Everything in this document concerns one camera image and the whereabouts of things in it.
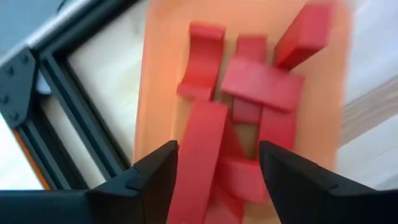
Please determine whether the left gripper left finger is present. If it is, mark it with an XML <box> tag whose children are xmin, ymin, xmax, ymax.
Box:
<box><xmin>0</xmin><ymin>139</ymin><xmax>180</xmax><ymax>224</ymax></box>

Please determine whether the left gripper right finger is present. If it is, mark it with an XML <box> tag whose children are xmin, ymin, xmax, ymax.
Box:
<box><xmin>258</xmin><ymin>139</ymin><xmax>398</xmax><ymax>224</ymax></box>

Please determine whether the black aluminium table frame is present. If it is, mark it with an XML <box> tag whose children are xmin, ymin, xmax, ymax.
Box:
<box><xmin>0</xmin><ymin>0</ymin><xmax>139</xmax><ymax>190</ymax></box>

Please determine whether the red wooden arch block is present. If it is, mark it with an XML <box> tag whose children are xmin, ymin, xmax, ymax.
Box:
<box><xmin>176</xmin><ymin>21</ymin><xmax>226</xmax><ymax>101</ymax></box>

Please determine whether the orange translucent plastic bin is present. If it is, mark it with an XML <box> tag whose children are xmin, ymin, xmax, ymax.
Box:
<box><xmin>132</xmin><ymin>0</ymin><xmax>354</xmax><ymax>224</ymax></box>

